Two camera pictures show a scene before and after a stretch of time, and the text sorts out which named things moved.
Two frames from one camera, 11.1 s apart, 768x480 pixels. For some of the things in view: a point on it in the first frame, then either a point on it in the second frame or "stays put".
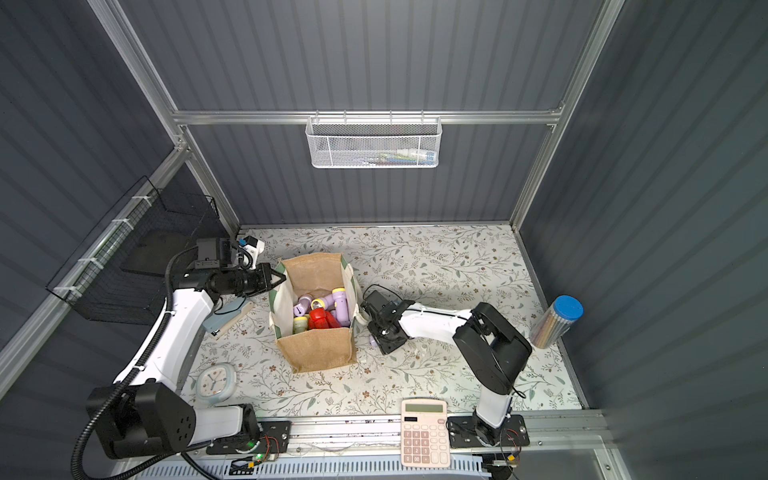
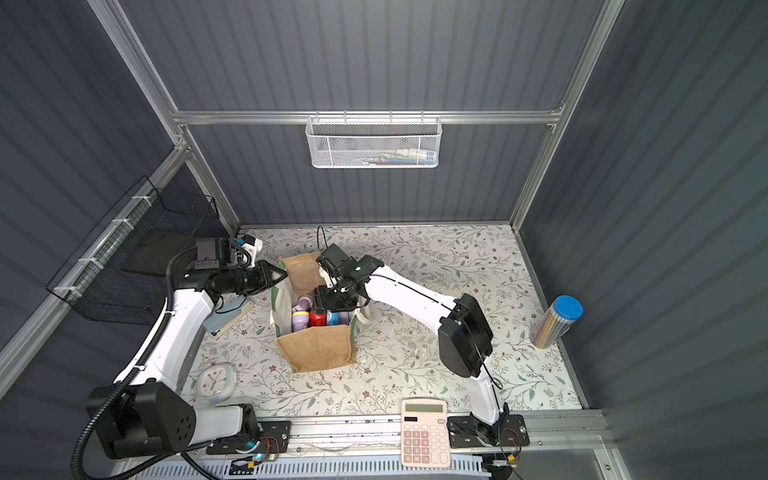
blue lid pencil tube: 555,322 stays put
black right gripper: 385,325 -> 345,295
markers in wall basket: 402,157 stays put
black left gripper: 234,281 stays put
